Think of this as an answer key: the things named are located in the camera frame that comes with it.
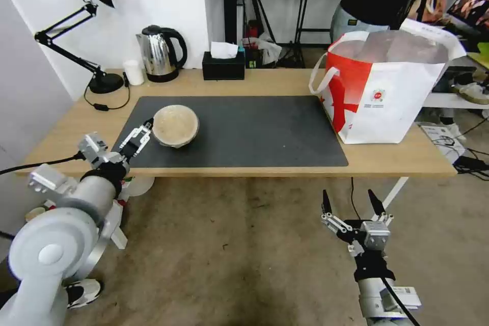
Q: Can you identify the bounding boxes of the black light stand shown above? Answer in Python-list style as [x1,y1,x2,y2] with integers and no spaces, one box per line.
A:
[236,0,277,42]

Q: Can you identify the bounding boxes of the white plastic cup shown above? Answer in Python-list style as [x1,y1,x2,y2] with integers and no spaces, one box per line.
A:
[122,60,145,86]

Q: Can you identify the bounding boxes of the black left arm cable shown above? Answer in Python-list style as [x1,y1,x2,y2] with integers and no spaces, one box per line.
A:
[0,153,86,176]

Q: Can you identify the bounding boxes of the steel electric kettle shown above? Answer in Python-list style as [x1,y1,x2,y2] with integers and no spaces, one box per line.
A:
[135,24,188,83]

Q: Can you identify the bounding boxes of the white plastic bucket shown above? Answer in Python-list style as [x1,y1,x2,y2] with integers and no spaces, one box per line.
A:
[128,177,155,197]

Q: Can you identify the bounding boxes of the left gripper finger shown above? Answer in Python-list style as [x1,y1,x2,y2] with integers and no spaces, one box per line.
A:
[131,125,154,158]
[116,118,154,151]

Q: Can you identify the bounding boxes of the paper bowl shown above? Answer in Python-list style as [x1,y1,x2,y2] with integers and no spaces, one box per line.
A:
[152,105,201,148]

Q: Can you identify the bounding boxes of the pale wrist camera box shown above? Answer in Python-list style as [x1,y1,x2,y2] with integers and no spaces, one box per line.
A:
[77,131,121,168]
[361,220,391,253]

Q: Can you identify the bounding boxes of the black tissue box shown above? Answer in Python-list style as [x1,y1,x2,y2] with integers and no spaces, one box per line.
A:
[202,50,246,81]

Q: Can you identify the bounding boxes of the white plastic bag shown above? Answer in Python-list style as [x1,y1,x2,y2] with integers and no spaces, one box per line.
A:
[258,34,283,65]

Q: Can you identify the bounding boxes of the white black sneaker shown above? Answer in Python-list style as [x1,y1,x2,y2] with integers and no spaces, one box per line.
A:
[67,279,104,310]

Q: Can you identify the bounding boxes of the black desk mat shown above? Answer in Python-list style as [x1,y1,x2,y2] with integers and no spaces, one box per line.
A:
[111,96,349,169]

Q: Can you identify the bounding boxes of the white box on floor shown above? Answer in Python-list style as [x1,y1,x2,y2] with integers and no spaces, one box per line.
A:
[418,121,468,165]

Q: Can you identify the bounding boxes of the black power adaptor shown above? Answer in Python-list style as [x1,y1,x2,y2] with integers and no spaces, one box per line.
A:
[456,156,489,175]

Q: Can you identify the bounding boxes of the black desk lamp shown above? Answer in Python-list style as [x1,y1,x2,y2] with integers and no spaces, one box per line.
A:
[34,0,125,94]

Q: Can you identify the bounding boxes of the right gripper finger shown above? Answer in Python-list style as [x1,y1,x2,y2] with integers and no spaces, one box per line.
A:
[367,188,395,226]
[320,189,355,243]

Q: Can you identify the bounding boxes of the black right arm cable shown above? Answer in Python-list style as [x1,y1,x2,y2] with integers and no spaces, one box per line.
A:
[382,276,421,326]

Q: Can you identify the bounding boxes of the black hanging cable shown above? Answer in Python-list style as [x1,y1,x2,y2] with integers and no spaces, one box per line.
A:
[349,177,364,221]

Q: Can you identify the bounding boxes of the white tissue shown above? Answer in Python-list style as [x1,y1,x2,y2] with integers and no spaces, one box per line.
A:
[210,41,239,60]

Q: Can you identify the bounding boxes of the black box with green label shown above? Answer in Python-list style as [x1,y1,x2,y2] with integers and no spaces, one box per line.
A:
[244,49,264,69]

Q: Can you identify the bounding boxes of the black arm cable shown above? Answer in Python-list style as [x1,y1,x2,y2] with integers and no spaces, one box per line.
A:
[0,153,86,176]
[382,276,421,326]

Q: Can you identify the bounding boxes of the red white takeout bag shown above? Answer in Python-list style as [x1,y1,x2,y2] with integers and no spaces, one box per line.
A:
[308,19,468,146]

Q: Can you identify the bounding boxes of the black lamp cable with switch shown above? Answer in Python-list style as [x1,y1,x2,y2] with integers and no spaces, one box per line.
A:
[84,72,130,113]

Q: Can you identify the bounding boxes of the beige shoes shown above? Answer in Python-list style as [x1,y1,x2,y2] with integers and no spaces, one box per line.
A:
[449,81,489,104]

